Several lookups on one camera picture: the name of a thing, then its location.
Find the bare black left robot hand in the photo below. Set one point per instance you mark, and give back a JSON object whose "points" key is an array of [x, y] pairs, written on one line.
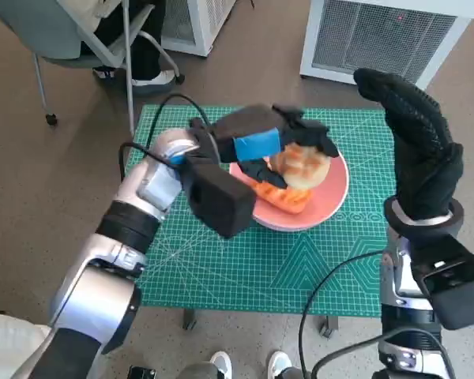
{"points": [[256, 134]]}

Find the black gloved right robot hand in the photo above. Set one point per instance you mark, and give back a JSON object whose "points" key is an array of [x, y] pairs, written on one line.
{"points": [[422, 158]]}

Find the round toy bread bun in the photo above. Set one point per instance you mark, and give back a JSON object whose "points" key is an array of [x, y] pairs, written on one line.
{"points": [[304, 166]]}

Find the long toy bread loaf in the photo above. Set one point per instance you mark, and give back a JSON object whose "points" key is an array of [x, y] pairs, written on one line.
{"points": [[284, 199]]}

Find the pink bowl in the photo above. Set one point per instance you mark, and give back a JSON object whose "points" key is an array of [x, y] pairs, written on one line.
{"points": [[324, 205]]}

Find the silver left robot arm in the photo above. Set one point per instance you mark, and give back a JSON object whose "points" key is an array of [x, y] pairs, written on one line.
{"points": [[98, 292]]}

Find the small white vented unit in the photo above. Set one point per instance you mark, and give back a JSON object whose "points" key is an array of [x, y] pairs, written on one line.
{"points": [[197, 23]]}

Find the large white vented unit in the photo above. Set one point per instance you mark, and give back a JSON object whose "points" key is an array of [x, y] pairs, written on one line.
{"points": [[371, 35]]}

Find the green cutting mat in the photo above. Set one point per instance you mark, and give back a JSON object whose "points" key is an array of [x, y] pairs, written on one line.
{"points": [[241, 268]]}

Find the person on grey chair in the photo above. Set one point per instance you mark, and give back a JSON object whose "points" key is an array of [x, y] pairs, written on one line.
{"points": [[146, 43]]}

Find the white shoe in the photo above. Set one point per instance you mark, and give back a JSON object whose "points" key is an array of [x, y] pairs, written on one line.
{"points": [[222, 364], [279, 364]]}

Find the grey office chair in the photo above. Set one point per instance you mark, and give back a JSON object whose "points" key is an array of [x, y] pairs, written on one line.
{"points": [[39, 27]]}

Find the small black device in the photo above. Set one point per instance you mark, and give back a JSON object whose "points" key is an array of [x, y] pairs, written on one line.
{"points": [[141, 373]]}

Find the person in white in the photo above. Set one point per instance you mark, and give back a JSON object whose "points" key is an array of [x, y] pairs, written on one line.
{"points": [[8, 347]]}

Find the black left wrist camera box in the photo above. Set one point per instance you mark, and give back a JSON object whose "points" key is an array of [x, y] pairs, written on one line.
{"points": [[221, 201]]}

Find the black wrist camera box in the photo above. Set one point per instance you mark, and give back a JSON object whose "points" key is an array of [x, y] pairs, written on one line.
{"points": [[221, 201], [454, 284]]}

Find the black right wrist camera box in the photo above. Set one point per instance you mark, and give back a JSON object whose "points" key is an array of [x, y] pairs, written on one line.
{"points": [[454, 284]]}

